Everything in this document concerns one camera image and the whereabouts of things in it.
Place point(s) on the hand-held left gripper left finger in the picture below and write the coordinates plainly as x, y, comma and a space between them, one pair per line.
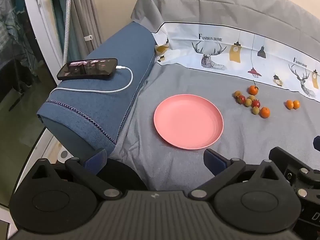
96, 161

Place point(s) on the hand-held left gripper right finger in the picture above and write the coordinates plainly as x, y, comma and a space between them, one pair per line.
215, 161

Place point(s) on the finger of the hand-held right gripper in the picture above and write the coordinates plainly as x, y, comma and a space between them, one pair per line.
316, 143
282, 156

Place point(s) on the pink plate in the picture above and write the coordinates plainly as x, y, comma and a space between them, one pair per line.
187, 122

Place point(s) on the orange kumquat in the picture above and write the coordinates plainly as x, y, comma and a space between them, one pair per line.
289, 104
296, 104

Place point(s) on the red cherry tomato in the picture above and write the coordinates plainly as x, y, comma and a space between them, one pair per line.
241, 99
255, 103

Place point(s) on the white dotted floor mat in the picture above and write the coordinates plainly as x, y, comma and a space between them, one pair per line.
62, 155

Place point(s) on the blue sofa armrest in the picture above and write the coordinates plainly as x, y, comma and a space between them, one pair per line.
105, 110

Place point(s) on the stemmed orange mandarin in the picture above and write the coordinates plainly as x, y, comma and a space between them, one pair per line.
253, 90

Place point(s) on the grey printed sheet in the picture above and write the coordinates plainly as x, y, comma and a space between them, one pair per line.
187, 80

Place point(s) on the black smartphone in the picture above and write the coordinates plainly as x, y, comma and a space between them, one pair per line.
87, 67

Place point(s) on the white clip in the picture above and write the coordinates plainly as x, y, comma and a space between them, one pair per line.
88, 37

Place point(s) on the grey curtain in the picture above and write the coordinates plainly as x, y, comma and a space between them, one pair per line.
85, 10

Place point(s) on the hanging clothes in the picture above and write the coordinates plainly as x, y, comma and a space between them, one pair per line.
15, 30

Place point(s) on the teal curtain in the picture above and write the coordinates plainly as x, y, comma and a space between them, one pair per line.
56, 10

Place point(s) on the white door frame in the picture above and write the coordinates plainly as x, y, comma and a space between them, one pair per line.
42, 17

